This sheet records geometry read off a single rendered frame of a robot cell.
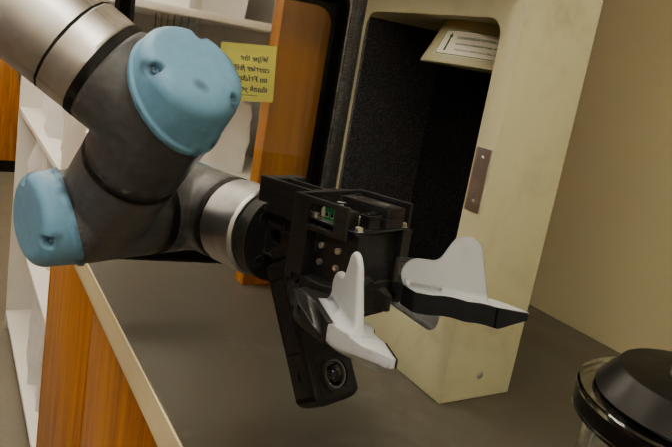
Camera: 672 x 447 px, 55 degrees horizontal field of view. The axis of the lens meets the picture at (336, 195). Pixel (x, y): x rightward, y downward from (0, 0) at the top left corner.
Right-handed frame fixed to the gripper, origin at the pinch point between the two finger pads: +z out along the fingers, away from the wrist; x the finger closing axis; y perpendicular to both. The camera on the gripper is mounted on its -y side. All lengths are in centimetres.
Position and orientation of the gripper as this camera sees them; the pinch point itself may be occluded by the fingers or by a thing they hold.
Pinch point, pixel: (471, 350)
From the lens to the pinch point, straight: 41.8
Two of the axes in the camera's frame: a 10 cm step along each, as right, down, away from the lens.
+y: 1.3, -9.8, -1.7
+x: 6.9, -0.3, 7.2
